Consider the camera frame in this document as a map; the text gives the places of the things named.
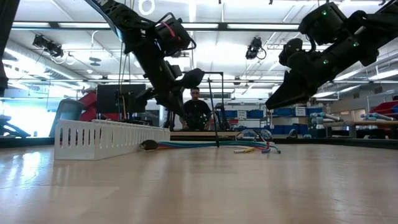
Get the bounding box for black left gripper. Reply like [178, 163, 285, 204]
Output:
[133, 60, 206, 121]

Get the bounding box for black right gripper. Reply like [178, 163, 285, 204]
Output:
[265, 52, 341, 110]

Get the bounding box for green cable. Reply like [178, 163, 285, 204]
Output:
[157, 140, 282, 155]

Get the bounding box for black cable end binding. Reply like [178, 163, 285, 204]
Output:
[139, 139, 160, 152]

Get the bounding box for red cable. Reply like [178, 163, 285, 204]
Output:
[161, 142, 271, 152]

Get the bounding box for white slotted cable duct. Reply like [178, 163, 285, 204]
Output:
[54, 119, 171, 161]

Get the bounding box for blue bin shelf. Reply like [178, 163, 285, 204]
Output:
[223, 104, 326, 135]

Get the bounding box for person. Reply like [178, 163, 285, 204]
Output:
[179, 86, 215, 131]

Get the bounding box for thin black metal stand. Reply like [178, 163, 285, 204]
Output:
[201, 71, 231, 132]

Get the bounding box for clear safety glasses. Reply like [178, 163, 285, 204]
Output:
[234, 128, 274, 143]

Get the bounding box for wooden workbench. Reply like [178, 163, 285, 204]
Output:
[323, 120, 398, 138]

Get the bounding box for red bin rack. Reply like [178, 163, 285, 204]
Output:
[77, 90, 122, 123]

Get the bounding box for red storage bins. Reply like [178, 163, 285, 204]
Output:
[369, 100, 398, 116]

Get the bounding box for white grey office chair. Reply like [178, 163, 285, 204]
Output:
[49, 98, 87, 138]

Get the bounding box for black stand legs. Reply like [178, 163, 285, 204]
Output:
[0, 114, 32, 138]

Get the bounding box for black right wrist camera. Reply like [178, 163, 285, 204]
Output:
[277, 37, 305, 67]

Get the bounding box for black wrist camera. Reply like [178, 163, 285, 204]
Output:
[277, 37, 305, 67]
[155, 14, 197, 57]

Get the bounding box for yellow hanging cable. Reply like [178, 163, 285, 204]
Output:
[121, 94, 128, 121]

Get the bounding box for black hanging camera device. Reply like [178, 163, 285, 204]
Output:
[244, 36, 267, 60]
[32, 33, 65, 59]

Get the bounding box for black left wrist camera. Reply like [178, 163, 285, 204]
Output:
[155, 14, 197, 57]

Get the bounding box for black rig frame beam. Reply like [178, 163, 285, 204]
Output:
[11, 21, 301, 32]

